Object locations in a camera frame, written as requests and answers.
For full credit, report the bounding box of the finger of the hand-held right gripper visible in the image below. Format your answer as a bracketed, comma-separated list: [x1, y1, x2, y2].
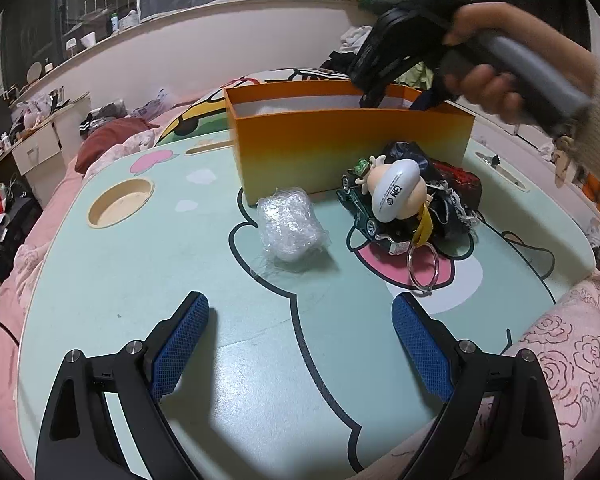
[357, 77, 398, 110]

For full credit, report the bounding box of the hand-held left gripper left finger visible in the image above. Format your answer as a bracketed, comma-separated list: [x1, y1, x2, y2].
[35, 291, 211, 480]

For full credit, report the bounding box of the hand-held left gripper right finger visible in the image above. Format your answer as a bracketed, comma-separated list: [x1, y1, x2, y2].
[391, 292, 566, 480]

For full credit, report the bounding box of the orange cardboard box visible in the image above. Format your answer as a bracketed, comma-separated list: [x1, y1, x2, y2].
[223, 82, 476, 208]

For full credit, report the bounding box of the person's right hand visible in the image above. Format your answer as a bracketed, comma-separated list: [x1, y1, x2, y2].
[442, 1, 598, 126]

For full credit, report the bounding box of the black and white clothes pile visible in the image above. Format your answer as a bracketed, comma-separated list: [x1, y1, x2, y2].
[320, 25, 376, 78]

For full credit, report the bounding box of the black plastic bag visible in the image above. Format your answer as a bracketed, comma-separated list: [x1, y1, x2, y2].
[384, 141, 433, 171]

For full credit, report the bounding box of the bald toy figure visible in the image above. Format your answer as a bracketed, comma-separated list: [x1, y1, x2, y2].
[355, 155, 431, 223]

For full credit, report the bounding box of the green toy car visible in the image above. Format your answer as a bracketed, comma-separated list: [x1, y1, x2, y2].
[336, 160, 416, 256]

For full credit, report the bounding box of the black red lace pouch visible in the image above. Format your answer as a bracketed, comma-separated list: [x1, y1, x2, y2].
[427, 160, 483, 241]

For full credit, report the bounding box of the pink floral blanket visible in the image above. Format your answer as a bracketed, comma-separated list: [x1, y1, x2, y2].
[380, 275, 600, 480]

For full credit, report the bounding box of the clear plastic wrap bundle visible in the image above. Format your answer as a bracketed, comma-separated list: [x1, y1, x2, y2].
[256, 187, 329, 263]

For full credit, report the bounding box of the pink bed quilt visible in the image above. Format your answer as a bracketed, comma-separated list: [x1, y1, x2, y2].
[0, 110, 161, 480]

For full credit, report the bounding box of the dark red pillow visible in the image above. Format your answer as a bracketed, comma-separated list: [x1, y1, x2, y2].
[75, 117, 158, 173]

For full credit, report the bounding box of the orange plush toy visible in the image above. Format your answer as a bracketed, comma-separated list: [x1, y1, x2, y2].
[580, 175, 600, 216]

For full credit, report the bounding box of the white drawer cabinet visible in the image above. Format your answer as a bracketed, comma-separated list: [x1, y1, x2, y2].
[10, 92, 91, 206]

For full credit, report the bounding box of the key ring with yellow strap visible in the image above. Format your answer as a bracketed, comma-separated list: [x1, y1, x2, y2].
[406, 205, 438, 297]

